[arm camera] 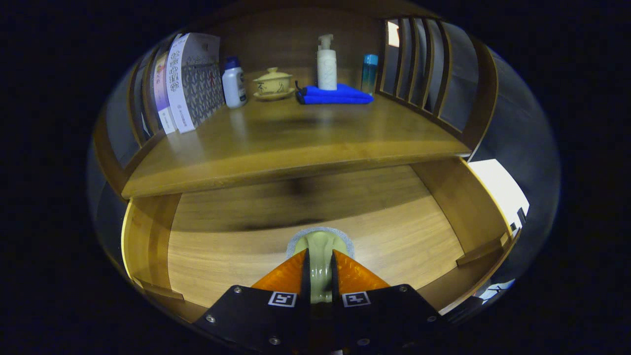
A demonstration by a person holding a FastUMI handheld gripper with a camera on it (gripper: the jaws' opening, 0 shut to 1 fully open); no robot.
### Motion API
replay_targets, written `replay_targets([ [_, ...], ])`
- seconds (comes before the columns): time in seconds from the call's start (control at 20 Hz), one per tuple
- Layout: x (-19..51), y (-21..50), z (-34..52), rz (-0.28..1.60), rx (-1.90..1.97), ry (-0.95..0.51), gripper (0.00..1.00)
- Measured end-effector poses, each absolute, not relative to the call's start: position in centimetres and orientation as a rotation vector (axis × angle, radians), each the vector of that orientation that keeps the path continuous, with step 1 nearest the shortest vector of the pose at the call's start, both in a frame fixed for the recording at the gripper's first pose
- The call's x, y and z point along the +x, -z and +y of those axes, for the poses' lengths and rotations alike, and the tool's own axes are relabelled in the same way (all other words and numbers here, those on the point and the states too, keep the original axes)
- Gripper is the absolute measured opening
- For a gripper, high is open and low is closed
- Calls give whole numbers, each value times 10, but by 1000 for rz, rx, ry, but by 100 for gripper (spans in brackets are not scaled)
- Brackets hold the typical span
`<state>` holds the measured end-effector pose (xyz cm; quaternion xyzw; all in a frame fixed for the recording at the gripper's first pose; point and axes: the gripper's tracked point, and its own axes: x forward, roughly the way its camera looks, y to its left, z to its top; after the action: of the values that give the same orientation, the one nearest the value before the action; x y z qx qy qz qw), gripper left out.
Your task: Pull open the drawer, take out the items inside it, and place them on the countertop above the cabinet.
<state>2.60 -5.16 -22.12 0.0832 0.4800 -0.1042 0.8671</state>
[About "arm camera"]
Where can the thick white patterned book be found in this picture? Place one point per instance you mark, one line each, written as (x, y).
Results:
(197, 84)

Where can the brown wooden cabinet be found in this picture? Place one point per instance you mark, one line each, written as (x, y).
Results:
(296, 34)

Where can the white bottle with blue cap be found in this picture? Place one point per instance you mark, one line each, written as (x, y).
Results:
(233, 86)

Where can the white pump bottle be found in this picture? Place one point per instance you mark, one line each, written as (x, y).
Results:
(327, 66)

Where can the wooden countertop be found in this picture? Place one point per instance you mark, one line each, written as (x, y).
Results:
(296, 143)

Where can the purple book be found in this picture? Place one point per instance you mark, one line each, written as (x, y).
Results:
(161, 88)

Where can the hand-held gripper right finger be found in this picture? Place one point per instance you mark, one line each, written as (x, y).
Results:
(379, 315)

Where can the wooden drawer with black knob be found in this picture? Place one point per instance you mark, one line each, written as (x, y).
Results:
(246, 256)

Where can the yellow lidded teacup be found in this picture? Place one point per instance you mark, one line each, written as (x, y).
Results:
(272, 81)

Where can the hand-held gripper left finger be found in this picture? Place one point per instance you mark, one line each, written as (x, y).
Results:
(266, 320)

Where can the teal bottle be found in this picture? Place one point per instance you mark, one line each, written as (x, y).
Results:
(369, 76)

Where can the white panelled unit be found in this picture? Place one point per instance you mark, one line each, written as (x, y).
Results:
(498, 192)

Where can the blue folded cloth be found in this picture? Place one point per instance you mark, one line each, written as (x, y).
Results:
(335, 96)

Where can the yellow saucer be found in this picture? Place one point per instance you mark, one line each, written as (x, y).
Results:
(273, 96)

